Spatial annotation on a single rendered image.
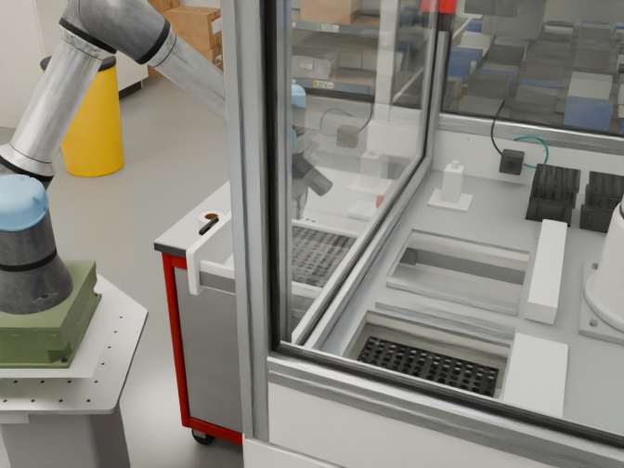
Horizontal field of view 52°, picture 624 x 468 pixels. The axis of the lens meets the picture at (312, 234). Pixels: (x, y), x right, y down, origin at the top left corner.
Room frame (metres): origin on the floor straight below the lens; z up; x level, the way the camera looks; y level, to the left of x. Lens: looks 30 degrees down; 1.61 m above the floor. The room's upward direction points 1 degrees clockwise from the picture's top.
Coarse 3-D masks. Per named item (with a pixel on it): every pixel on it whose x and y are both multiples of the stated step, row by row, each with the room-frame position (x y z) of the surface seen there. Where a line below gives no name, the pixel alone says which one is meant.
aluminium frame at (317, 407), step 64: (256, 0) 0.61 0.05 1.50; (256, 64) 0.61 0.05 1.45; (256, 128) 0.61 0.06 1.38; (256, 192) 0.61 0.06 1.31; (256, 256) 0.61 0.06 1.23; (256, 320) 0.61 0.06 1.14; (256, 384) 0.61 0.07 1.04; (320, 384) 0.59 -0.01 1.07; (384, 384) 0.56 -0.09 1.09; (320, 448) 0.58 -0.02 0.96; (384, 448) 0.55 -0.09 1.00; (448, 448) 0.52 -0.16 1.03; (512, 448) 0.50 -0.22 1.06; (576, 448) 0.48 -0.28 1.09
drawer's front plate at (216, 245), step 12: (228, 216) 1.27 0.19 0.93; (216, 228) 1.21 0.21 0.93; (228, 228) 1.25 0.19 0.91; (204, 240) 1.16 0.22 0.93; (216, 240) 1.20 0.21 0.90; (228, 240) 1.25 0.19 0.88; (192, 252) 1.12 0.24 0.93; (204, 252) 1.15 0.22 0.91; (216, 252) 1.20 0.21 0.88; (228, 252) 1.25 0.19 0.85; (192, 264) 1.11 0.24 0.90; (192, 276) 1.12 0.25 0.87; (192, 288) 1.12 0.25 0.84; (204, 288) 1.14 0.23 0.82
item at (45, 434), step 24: (96, 312) 1.13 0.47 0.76; (96, 336) 1.05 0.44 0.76; (72, 360) 0.97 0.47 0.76; (96, 360) 0.97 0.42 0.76; (120, 408) 1.15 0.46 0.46; (24, 432) 0.96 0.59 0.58; (48, 432) 0.96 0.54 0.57; (72, 432) 0.96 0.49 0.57; (96, 432) 0.99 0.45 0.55; (120, 432) 1.12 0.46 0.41; (24, 456) 0.96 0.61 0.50; (48, 456) 0.96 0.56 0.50; (72, 456) 0.96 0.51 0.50; (96, 456) 0.97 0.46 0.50; (120, 456) 1.10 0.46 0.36
